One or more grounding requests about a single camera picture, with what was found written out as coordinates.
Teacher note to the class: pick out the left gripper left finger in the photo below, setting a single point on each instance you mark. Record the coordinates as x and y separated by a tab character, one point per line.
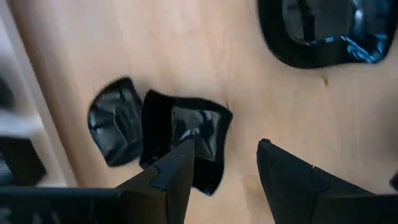
174	174

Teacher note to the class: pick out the black leaf-shaped mini plate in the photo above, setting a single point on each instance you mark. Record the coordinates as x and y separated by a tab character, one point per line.
115	124

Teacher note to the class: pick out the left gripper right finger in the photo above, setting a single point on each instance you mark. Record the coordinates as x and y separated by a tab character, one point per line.
289	186

